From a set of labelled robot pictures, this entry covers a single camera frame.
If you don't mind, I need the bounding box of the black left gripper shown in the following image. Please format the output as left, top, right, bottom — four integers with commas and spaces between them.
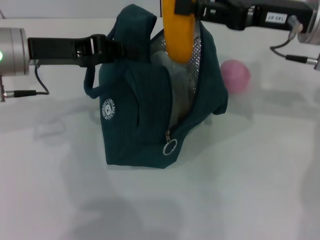
27, 34, 151, 69

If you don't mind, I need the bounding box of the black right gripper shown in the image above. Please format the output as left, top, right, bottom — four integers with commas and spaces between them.
174, 0, 313, 31

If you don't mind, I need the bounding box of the yellow banana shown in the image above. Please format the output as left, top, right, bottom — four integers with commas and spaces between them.
162, 0, 198, 64

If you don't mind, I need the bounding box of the clear blue-rimmed food container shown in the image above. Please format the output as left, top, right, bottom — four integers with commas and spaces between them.
151, 51, 193, 121

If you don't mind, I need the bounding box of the dark teal insulated lunch bag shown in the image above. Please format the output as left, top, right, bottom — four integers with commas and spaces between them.
83, 4, 230, 170

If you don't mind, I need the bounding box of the pink peach toy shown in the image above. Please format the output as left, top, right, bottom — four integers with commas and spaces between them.
220, 59, 251, 95

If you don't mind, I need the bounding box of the dark left gripper cable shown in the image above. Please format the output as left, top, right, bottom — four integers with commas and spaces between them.
3, 66, 51, 98

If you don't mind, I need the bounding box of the dark gripper cable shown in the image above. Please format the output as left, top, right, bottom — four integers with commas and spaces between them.
269, 14, 316, 65
3, 66, 51, 98

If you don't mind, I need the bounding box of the dark right gripper cable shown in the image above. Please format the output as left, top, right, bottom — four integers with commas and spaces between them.
269, 14, 316, 65

